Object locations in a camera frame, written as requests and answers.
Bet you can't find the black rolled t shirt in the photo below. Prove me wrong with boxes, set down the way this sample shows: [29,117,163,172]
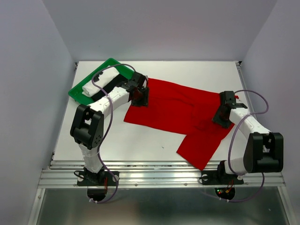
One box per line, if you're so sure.
[91,74,128,102]

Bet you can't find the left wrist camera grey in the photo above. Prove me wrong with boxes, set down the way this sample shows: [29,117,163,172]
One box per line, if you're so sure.
[128,72,148,88]

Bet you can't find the green plastic tray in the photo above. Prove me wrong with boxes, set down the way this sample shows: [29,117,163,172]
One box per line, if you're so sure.
[68,58,134,105]

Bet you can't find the aluminium frame rails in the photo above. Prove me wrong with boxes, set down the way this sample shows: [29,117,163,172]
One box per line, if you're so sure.
[28,60,293,225]

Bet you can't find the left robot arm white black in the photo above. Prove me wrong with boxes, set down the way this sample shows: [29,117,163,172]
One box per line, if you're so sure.
[70,80,149,185]

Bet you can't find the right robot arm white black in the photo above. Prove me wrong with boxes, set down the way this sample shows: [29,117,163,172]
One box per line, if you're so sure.
[212,103,284,183]

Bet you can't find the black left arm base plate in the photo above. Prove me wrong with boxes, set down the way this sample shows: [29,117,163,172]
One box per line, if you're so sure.
[74,170,120,188]

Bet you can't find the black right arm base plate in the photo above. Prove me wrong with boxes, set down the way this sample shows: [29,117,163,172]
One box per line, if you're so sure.
[199,170,244,186]

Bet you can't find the red t shirt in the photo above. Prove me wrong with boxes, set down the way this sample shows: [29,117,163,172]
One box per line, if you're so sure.
[124,78,234,170]

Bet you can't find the white rolled t shirt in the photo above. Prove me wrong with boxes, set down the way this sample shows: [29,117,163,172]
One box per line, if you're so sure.
[82,67,119,98]

